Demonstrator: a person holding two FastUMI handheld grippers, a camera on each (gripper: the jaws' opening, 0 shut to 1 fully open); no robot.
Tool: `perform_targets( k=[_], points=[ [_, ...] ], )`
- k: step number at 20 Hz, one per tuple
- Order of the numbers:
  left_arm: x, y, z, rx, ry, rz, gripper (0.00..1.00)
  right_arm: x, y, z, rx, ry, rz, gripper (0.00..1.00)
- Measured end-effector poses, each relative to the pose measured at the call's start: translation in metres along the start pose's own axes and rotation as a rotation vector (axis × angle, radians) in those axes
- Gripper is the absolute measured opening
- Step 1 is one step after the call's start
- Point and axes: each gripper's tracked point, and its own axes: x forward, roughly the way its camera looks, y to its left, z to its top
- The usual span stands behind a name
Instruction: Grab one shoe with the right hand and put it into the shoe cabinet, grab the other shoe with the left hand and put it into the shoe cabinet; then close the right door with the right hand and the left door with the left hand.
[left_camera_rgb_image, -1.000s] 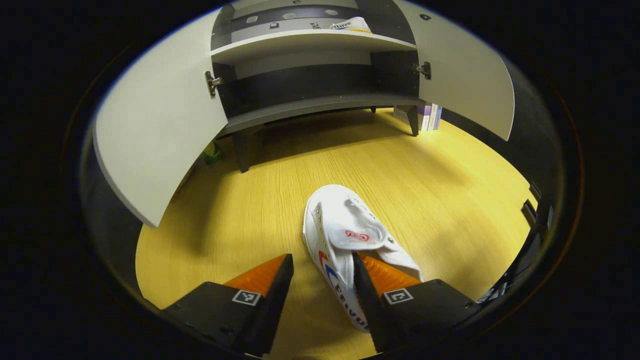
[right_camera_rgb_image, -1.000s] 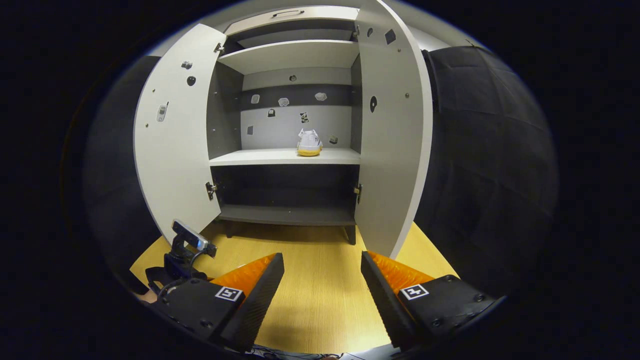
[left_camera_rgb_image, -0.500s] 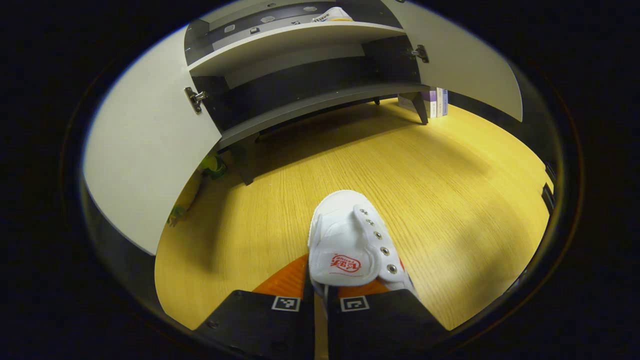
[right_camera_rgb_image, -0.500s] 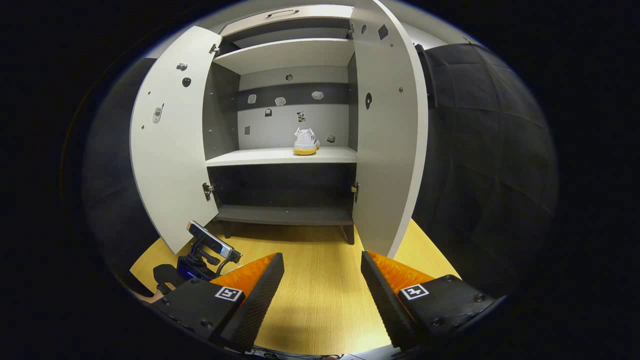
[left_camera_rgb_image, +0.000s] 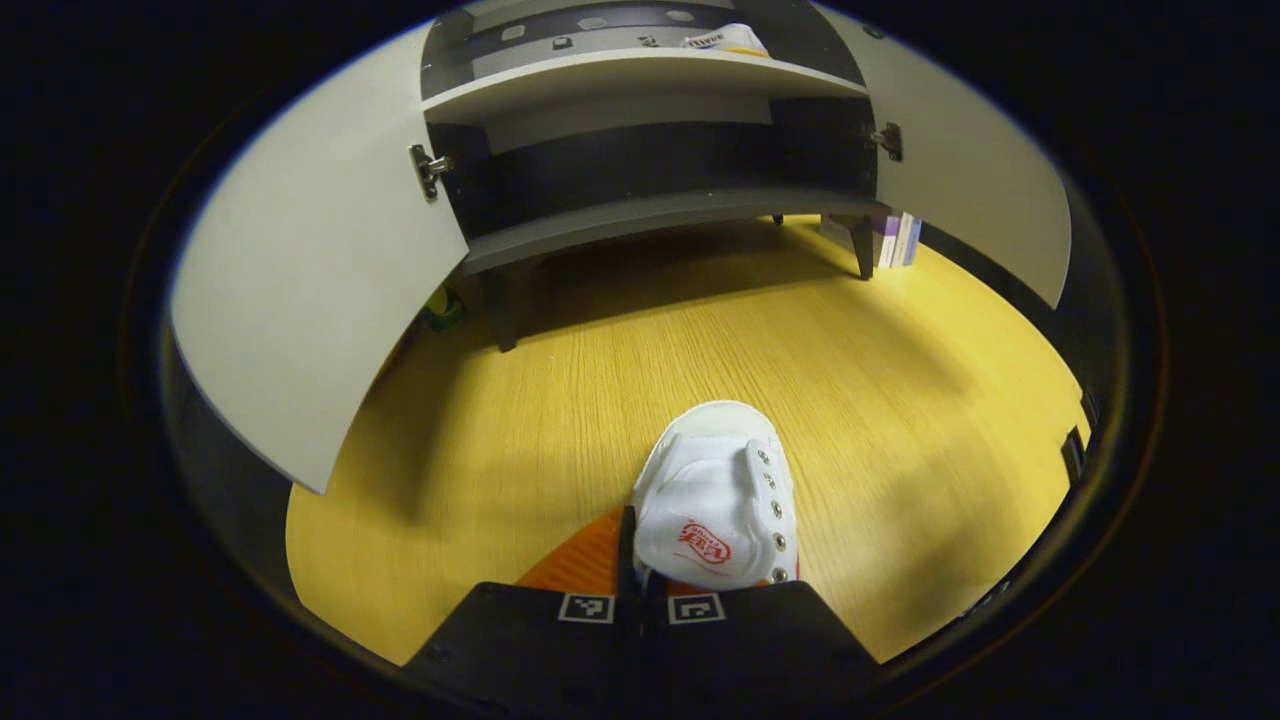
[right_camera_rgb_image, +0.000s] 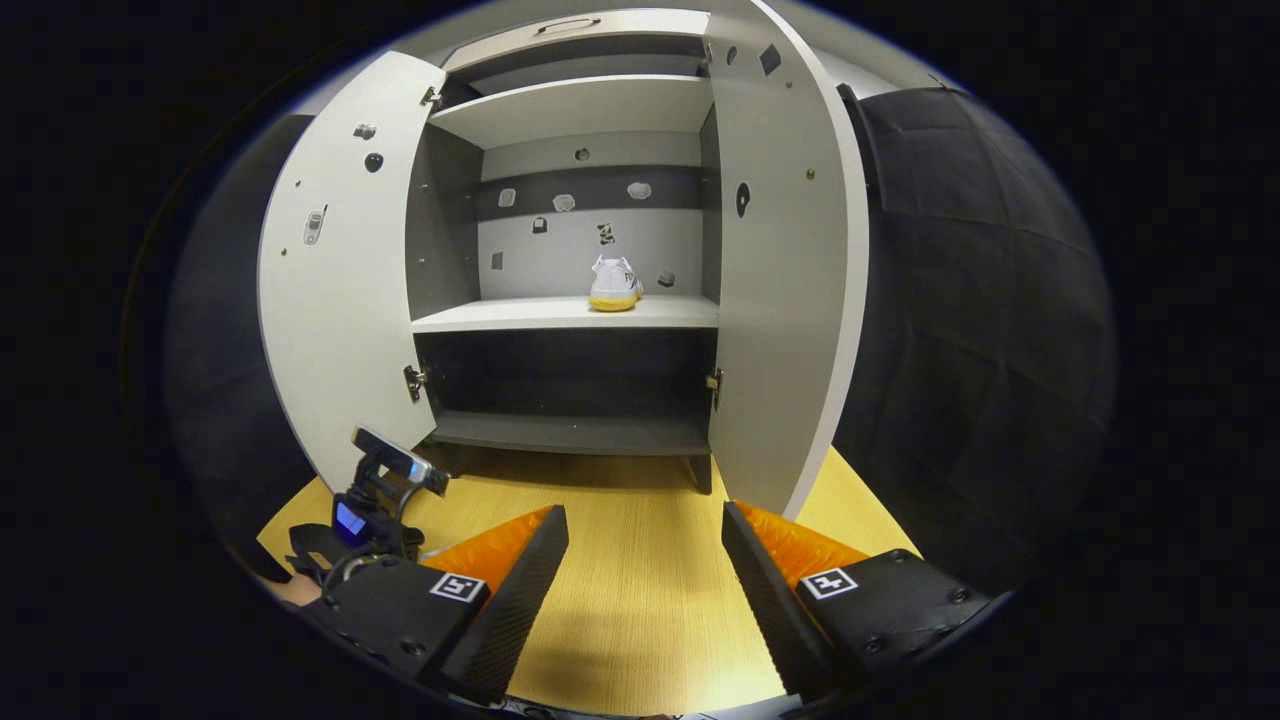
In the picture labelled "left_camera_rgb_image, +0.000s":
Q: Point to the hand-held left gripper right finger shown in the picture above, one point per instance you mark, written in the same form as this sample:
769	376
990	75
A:
760	640

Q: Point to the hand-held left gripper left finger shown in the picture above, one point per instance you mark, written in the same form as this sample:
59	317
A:
530	640

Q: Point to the white canvas shoe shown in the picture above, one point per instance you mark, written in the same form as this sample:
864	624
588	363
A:
730	40
710	490

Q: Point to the white cabinet door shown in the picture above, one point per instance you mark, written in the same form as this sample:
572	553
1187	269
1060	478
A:
970	190
320	260

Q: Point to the green label bottle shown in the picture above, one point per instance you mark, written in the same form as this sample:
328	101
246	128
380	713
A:
442	307

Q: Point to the white book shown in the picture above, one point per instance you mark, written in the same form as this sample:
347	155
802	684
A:
886	240

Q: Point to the grey spine book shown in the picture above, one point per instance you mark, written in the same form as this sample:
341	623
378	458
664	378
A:
901	240

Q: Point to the lavender book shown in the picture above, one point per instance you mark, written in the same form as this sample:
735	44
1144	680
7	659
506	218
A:
913	240

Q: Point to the black backdrop cloth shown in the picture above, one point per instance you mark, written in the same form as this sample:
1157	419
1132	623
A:
1090	300

